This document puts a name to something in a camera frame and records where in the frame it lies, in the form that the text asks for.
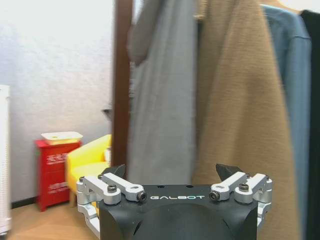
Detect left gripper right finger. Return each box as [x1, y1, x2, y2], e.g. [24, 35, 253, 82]
[210, 163, 274, 232]

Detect red cabinet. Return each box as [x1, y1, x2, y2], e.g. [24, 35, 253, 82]
[34, 138, 83, 212]

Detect dark brown wooden post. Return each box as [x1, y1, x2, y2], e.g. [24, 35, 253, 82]
[111, 0, 137, 180]

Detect white appliance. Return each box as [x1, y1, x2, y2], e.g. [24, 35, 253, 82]
[0, 84, 13, 235]

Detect blue hanging garment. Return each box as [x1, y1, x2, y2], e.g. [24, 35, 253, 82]
[259, 4, 313, 240]

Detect white tray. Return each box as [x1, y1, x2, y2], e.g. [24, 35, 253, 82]
[40, 130, 84, 146]

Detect tan hanging garment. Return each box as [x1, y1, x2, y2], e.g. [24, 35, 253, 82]
[191, 0, 302, 240]

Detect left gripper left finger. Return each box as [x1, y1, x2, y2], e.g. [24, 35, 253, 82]
[76, 164, 147, 236]

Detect yellow armchair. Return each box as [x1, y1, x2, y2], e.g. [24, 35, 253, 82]
[65, 134, 113, 208]

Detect black hanging garment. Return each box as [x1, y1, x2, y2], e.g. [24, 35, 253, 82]
[299, 9, 320, 240]

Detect grey hanging garment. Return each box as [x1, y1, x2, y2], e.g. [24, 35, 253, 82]
[126, 0, 201, 185]

